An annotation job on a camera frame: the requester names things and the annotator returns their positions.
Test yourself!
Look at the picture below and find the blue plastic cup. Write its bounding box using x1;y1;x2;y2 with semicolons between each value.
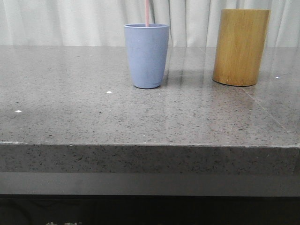
124;23;170;89

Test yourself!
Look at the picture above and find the bamboo cylindrical holder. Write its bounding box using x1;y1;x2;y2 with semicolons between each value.
213;9;270;87

